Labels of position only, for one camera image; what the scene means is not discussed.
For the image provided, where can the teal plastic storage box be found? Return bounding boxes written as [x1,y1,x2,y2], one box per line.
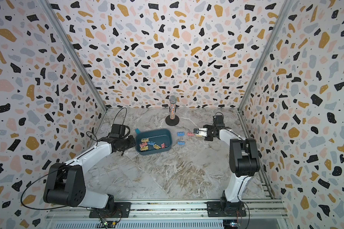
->
[135,129,173,156]

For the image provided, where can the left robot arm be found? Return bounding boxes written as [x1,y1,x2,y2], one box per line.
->
[43,135,135,209]

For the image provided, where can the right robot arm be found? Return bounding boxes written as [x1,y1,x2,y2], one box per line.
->
[193,112,260,211]

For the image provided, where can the microphone on black stand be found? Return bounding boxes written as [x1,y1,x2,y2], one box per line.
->
[165,95,180,126]

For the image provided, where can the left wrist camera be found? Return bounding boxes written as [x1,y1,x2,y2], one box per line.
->
[109,124,126,138]

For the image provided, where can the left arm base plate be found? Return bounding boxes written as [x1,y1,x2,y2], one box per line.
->
[89,202,131,219]

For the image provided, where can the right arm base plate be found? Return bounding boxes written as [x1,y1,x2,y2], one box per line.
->
[206,201,247,217]

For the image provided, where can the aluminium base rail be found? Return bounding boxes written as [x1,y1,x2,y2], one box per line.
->
[44,198,290,229]

